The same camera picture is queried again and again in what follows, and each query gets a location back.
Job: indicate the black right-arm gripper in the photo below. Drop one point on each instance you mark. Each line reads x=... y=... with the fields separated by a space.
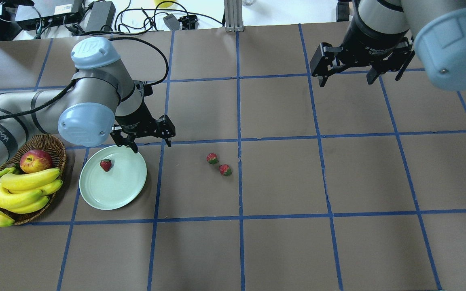
x=368 y=42

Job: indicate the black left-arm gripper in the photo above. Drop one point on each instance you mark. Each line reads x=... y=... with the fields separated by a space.
x=134 y=121

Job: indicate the red strawberry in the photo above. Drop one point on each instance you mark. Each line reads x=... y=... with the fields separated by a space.
x=212 y=158
x=106 y=165
x=225 y=170

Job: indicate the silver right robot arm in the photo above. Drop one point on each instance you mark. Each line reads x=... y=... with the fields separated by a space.
x=435 y=28

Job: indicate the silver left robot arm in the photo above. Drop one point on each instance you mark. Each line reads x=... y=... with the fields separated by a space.
x=100 y=100

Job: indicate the pale green plate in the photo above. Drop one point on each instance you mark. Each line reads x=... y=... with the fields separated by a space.
x=119 y=186

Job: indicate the woven wicker basket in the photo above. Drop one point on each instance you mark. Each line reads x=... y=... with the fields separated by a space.
x=57 y=152

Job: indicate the red yellow apple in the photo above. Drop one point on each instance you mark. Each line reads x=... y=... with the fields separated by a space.
x=35 y=160

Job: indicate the black power adapter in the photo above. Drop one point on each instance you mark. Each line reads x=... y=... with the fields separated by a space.
x=100 y=16

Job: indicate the yellow tape roll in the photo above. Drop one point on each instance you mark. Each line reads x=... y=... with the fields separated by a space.
x=164 y=4

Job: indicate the yellow banana bunch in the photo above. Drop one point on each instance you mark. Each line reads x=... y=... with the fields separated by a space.
x=25 y=194

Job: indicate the aluminium frame post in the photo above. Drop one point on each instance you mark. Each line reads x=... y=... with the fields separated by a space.
x=234 y=21

